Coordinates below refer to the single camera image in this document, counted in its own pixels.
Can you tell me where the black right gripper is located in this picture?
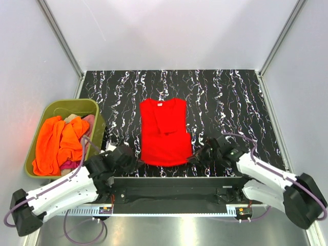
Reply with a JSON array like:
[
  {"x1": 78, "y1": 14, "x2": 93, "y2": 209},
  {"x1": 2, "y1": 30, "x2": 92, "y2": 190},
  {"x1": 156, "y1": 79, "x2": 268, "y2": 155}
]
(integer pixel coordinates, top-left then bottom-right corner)
[{"x1": 187, "y1": 141, "x2": 221, "y2": 169}]

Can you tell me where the red t shirt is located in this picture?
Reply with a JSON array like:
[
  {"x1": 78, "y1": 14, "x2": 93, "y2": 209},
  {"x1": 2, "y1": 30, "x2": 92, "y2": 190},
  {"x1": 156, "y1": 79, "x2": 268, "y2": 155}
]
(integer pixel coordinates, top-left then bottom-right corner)
[{"x1": 139, "y1": 98, "x2": 192, "y2": 167}]

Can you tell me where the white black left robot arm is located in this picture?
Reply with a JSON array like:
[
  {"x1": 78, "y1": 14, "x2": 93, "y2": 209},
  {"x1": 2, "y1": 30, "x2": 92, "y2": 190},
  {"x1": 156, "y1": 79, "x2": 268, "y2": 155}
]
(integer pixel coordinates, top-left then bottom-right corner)
[{"x1": 9, "y1": 145, "x2": 144, "y2": 237}]

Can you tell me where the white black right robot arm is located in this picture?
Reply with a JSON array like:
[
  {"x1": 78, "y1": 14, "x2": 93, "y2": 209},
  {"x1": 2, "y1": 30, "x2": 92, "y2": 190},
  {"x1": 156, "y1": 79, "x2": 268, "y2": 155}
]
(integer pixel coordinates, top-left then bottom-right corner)
[{"x1": 188, "y1": 134, "x2": 327, "y2": 230}]

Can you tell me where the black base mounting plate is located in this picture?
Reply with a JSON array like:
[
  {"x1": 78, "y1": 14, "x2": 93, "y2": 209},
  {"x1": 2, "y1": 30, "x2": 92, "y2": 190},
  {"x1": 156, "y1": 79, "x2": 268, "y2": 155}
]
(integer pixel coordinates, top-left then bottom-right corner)
[{"x1": 95, "y1": 177, "x2": 249, "y2": 216}]

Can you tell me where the left orange connector board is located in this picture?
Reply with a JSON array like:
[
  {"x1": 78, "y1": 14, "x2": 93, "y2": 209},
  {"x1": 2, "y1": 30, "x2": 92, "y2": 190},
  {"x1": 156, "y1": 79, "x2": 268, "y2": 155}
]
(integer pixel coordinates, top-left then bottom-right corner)
[{"x1": 99, "y1": 207, "x2": 113, "y2": 214}]

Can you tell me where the orange connector board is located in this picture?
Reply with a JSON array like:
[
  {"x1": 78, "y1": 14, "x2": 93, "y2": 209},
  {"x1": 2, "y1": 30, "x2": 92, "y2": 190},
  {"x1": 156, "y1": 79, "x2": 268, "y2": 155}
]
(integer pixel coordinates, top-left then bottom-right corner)
[
  {"x1": 99, "y1": 207, "x2": 113, "y2": 214},
  {"x1": 238, "y1": 207, "x2": 253, "y2": 215}
]

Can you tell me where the right orange connector board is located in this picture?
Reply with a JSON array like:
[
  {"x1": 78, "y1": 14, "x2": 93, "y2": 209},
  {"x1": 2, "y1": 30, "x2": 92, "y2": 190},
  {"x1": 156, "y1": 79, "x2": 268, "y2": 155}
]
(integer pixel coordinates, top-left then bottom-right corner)
[{"x1": 238, "y1": 207, "x2": 253, "y2": 215}]

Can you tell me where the orange t shirt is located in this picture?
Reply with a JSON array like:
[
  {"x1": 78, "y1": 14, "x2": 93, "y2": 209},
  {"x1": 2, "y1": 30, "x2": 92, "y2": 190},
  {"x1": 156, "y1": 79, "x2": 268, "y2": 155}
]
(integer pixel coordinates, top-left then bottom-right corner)
[{"x1": 32, "y1": 116, "x2": 90, "y2": 176}]

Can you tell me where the olive green plastic bin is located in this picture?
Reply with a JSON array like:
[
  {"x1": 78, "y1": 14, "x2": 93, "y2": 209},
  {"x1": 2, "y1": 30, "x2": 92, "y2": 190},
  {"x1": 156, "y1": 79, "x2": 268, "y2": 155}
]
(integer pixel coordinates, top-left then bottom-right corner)
[{"x1": 24, "y1": 99, "x2": 106, "y2": 179}]

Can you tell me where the aluminium frame rail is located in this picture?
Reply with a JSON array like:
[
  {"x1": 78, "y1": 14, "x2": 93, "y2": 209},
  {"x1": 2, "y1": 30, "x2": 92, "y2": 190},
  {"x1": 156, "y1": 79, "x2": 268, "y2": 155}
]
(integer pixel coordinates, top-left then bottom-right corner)
[{"x1": 23, "y1": 186, "x2": 323, "y2": 246}]

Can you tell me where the left aluminium corner post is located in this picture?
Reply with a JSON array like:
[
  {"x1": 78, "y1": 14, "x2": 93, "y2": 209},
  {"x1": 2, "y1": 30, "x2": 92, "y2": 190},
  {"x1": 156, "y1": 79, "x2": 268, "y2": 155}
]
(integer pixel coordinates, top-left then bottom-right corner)
[{"x1": 35, "y1": 0, "x2": 85, "y2": 77}]

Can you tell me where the aluminium corner post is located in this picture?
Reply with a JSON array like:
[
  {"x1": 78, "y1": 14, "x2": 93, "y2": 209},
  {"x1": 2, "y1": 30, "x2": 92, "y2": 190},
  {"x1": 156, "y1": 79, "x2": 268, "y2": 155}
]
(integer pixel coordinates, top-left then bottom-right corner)
[
  {"x1": 258, "y1": 0, "x2": 308, "y2": 77},
  {"x1": 35, "y1": 0, "x2": 85, "y2": 77}
]

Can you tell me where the right aluminium corner post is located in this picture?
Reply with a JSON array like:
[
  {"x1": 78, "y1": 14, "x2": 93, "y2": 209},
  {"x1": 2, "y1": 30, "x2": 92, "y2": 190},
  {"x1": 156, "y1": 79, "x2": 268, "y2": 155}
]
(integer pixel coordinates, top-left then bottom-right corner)
[{"x1": 258, "y1": 0, "x2": 308, "y2": 77}]

